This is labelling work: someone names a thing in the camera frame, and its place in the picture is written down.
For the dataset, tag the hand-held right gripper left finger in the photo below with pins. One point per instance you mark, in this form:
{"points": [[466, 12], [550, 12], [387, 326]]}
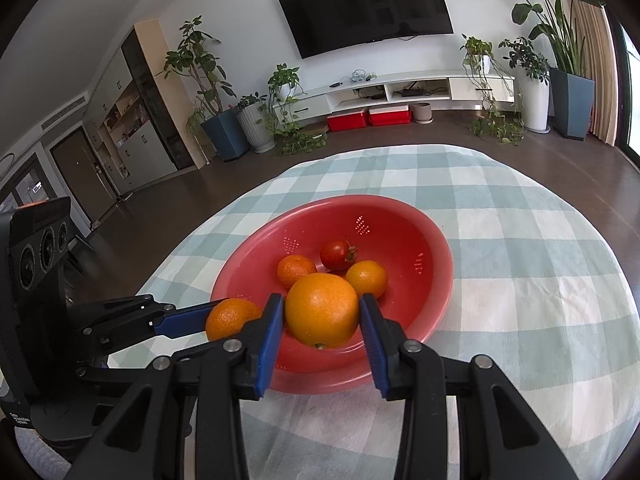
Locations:
{"points": [[267, 345]]}

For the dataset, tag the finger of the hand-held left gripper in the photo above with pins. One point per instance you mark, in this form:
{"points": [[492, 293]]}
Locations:
{"points": [[200, 349], [185, 317]]}

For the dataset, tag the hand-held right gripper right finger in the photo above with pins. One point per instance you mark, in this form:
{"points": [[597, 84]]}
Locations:
{"points": [[372, 347]]}

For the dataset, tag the small mandarin orange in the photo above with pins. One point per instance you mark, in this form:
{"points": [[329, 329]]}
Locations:
{"points": [[230, 317], [295, 270], [367, 277]]}

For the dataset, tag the large orange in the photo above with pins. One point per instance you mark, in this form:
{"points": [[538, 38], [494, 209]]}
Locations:
{"points": [[322, 310]]}

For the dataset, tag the red tomato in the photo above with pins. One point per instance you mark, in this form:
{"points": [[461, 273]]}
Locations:
{"points": [[335, 255]]}

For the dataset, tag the red plastic colander basin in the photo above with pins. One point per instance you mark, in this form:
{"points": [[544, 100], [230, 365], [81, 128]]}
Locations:
{"points": [[400, 245]]}

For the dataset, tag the brown wooden door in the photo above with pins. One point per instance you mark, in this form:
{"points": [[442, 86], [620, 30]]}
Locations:
{"points": [[82, 175]]}

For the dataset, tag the ceiling air vent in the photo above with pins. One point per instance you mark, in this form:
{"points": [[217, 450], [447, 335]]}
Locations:
{"points": [[64, 112]]}

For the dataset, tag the green white checked tablecloth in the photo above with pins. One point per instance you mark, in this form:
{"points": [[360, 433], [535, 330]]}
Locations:
{"points": [[525, 260]]}

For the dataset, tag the blue square planter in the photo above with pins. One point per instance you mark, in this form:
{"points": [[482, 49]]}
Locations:
{"points": [[571, 102], [225, 135]]}

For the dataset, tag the thin grassy floor plant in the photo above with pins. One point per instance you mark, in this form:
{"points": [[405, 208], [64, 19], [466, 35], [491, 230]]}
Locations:
{"points": [[195, 120]]}

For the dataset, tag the white ribbed plant pot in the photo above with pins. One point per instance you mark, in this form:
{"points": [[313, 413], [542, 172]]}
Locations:
{"points": [[256, 130]]}

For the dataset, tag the dark glass tall cabinet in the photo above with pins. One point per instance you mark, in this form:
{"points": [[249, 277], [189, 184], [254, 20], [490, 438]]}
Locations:
{"points": [[160, 105]]}

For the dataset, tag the round wooden slab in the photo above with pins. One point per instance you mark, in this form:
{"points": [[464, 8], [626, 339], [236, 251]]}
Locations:
{"points": [[319, 135]]}

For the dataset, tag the small bushy green plant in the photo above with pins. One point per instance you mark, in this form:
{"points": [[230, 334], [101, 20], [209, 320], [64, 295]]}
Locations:
{"points": [[250, 101]]}

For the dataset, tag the red cooler box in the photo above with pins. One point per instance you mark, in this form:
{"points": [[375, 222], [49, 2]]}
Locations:
{"points": [[347, 122], [390, 117]]}

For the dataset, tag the empty beige round pot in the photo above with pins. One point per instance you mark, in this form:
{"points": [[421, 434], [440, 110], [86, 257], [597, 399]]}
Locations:
{"points": [[421, 112]]}

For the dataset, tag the black set-top box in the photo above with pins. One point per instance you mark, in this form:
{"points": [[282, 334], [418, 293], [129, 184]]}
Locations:
{"points": [[412, 92]]}

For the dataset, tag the trailing pothos plant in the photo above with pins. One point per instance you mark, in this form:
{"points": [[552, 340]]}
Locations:
{"points": [[284, 77], [475, 47]]}

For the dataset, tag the tall leafy tree plant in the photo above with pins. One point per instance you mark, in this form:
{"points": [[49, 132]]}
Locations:
{"points": [[192, 55]]}

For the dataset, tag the white television console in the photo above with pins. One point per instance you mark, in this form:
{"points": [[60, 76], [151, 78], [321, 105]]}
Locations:
{"points": [[465, 87]]}

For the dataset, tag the tall white smooth pot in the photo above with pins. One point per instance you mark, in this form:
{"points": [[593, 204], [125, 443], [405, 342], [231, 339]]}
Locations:
{"points": [[536, 105]]}

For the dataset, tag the schefflera plant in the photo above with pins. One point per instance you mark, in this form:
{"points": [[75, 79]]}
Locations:
{"points": [[527, 60]]}

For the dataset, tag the beige curtain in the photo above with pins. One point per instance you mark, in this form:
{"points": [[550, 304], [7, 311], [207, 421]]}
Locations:
{"points": [[602, 85]]}

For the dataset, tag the large bird of paradise plant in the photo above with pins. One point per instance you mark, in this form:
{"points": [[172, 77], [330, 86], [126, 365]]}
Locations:
{"points": [[560, 25]]}

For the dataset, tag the white wall cabinet shelving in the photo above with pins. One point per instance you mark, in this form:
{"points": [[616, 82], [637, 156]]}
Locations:
{"points": [[145, 145]]}

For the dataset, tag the black wall television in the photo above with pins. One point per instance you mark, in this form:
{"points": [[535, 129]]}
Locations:
{"points": [[365, 5]]}

